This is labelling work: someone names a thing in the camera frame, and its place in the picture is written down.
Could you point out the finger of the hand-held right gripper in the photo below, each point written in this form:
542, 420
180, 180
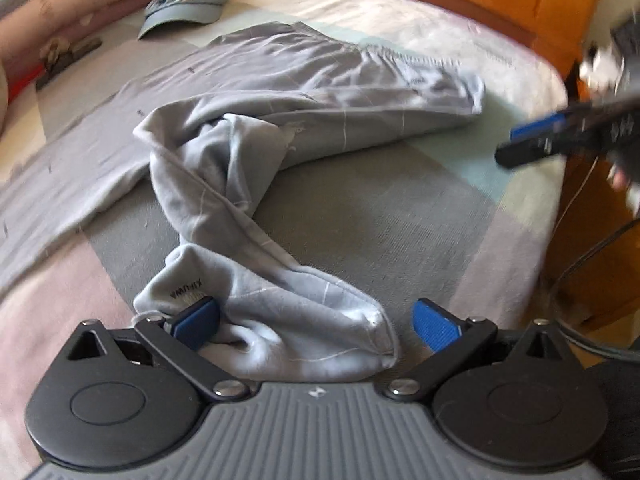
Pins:
535, 147

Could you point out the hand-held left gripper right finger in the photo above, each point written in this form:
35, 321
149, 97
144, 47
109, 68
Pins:
435, 327

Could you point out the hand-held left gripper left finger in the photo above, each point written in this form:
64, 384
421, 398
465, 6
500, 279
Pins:
197, 322

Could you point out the grey pants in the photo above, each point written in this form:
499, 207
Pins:
300, 85

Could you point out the person's right hand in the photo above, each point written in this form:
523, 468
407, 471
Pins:
625, 185

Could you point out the person's dark clothing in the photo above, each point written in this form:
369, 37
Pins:
622, 410

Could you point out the black phone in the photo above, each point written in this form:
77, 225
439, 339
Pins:
82, 49

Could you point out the brown hair scrunchie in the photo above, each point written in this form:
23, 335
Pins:
57, 50

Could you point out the blue cap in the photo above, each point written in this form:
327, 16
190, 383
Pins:
190, 2

